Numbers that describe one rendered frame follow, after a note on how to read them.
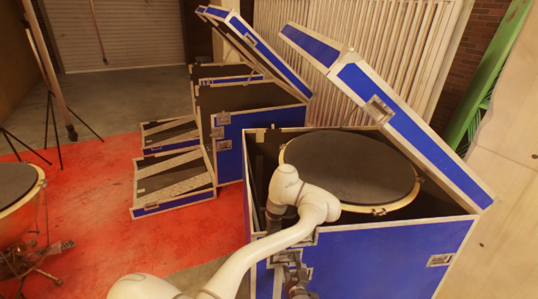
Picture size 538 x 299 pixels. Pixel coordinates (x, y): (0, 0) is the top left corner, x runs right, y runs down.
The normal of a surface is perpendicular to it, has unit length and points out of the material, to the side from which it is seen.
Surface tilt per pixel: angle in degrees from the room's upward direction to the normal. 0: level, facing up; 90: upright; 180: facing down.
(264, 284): 90
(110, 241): 0
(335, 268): 90
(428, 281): 90
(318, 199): 19
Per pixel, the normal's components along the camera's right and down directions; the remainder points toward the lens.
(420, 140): 0.13, 0.46
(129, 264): 0.04, -0.89
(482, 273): -0.88, 0.18
